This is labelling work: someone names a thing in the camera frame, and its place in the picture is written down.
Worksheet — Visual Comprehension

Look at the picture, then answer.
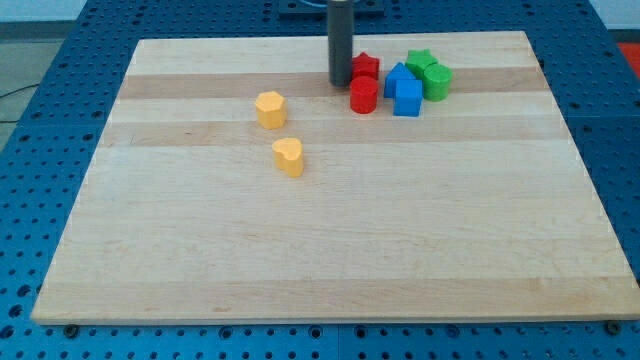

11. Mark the yellow hexagon block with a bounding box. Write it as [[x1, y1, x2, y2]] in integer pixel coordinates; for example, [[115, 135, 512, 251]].
[[255, 91, 287, 130]]

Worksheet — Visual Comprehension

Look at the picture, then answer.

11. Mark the red star block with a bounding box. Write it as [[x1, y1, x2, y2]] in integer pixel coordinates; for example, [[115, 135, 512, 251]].
[[352, 52, 380, 80]]

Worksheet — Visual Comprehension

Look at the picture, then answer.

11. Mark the green star block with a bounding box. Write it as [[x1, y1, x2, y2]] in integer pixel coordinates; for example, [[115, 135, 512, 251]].
[[405, 49, 439, 79]]

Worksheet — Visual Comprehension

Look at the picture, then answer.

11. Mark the yellow heart block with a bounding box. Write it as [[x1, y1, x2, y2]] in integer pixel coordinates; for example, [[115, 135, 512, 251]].
[[272, 137, 304, 178]]

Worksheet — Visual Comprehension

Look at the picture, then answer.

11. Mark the light wooden board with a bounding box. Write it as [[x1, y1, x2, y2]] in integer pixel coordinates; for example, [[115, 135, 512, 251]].
[[31, 31, 639, 325]]

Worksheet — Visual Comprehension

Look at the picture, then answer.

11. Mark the red cylinder block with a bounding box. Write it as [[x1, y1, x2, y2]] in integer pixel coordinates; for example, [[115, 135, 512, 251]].
[[350, 76, 379, 114]]

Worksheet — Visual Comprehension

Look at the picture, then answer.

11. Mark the blue cube block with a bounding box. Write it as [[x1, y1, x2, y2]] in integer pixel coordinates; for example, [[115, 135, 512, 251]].
[[393, 79, 423, 117]]

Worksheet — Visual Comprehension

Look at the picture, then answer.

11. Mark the blue triangle block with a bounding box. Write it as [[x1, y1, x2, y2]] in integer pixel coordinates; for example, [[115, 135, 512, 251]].
[[383, 62, 415, 98]]

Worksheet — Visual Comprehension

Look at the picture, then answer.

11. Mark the green cylinder block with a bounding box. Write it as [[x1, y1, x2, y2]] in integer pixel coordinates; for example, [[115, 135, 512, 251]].
[[423, 64, 453, 102]]

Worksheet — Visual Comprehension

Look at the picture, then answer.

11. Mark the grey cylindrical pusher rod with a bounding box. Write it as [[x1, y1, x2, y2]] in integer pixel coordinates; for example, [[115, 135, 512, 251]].
[[326, 0, 354, 88]]

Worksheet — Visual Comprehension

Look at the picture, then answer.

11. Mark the black cable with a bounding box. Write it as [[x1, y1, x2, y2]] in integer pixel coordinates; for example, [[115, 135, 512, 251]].
[[0, 83, 39, 125]]

